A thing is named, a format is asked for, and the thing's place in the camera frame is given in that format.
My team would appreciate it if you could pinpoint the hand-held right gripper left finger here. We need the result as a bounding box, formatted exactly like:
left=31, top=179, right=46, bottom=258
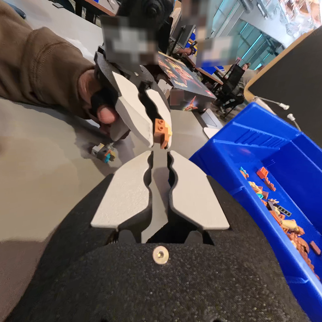
left=91, top=150, right=154, bottom=229

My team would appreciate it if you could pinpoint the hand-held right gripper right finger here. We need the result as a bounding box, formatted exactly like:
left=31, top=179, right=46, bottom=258
left=167, top=150, right=230, bottom=230

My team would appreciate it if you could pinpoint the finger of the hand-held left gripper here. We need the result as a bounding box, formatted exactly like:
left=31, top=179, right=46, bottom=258
left=112, top=72, right=154, bottom=149
left=145, top=89, right=173, bottom=150

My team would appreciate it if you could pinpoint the orange yellow brick train model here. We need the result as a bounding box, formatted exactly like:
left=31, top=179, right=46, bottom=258
left=154, top=118, right=173, bottom=150

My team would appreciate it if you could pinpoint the small grey brick model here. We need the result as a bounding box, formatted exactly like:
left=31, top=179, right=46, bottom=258
left=92, top=142, right=116, bottom=163

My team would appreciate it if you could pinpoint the blue plastic bin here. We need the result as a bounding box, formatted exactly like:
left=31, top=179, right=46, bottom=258
left=190, top=102, right=322, bottom=322

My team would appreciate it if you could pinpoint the person's left forearm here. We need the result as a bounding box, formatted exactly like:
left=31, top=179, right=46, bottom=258
left=0, top=3, right=97, bottom=119

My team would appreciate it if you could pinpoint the person's left hand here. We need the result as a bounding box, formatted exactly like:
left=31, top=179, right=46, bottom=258
left=78, top=69, right=120, bottom=136

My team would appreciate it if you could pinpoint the dark printed toy set box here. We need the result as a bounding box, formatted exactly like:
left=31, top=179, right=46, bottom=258
left=157, top=51, right=217, bottom=111

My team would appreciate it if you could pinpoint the grey flat device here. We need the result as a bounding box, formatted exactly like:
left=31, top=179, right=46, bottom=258
left=192, top=109, right=223, bottom=129

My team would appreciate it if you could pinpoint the black office chair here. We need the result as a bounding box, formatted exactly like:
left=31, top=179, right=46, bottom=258
left=216, top=64, right=246, bottom=119

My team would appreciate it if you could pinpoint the pile of loose toy bricks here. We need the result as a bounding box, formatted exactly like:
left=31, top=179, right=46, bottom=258
left=239, top=166, right=322, bottom=280

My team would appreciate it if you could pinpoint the dark grey divider panel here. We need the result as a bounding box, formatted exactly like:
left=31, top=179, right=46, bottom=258
left=244, top=28, right=322, bottom=156

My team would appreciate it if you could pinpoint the white cord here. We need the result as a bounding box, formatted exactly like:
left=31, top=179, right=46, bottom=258
left=287, top=114, right=302, bottom=131
left=254, top=97, right=290, bottom=110

